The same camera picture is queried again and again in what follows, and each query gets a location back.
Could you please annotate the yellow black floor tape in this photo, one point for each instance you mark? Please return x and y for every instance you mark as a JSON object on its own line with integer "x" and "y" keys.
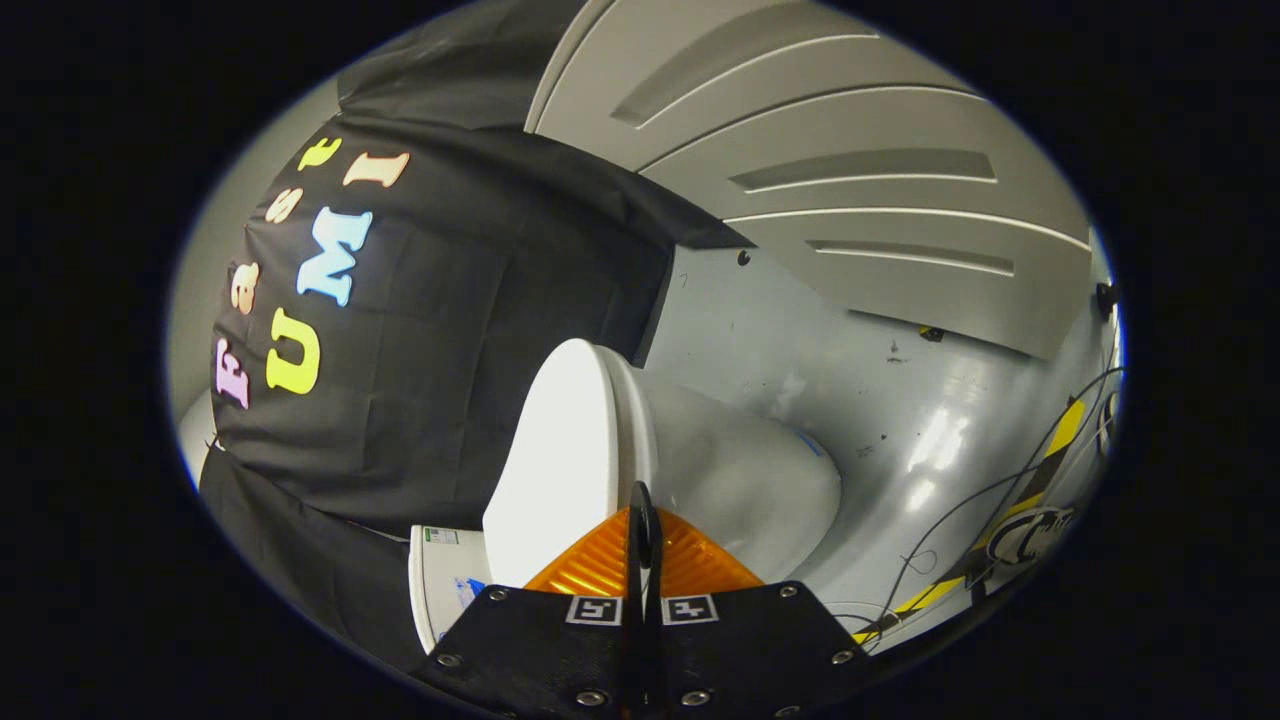
{"x": 1062, "y": 430}

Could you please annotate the grey cabinet with white top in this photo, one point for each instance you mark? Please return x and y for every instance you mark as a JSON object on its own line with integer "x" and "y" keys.
{"x": 850, "y": 120}

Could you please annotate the white toilet lid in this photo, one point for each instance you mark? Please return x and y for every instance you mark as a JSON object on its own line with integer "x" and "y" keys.
{"x": 560, "y": 450}

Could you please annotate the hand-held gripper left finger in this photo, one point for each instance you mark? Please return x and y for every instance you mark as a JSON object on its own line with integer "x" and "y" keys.
{"x": 540, "y": 650}

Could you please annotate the white toilet tank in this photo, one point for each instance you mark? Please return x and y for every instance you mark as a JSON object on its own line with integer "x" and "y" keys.
{"x": 440, "y": 595}

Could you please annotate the white toilet bowl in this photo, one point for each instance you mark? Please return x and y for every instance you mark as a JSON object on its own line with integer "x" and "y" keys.
{"x": 750, "y": 480}

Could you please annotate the black backdrop cloth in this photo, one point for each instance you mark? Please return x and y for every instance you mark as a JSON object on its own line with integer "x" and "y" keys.
{"x": 450, "y": 350}

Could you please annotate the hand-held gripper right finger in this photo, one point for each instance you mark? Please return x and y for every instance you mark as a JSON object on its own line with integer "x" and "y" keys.
{"x": 740, "y": 650}

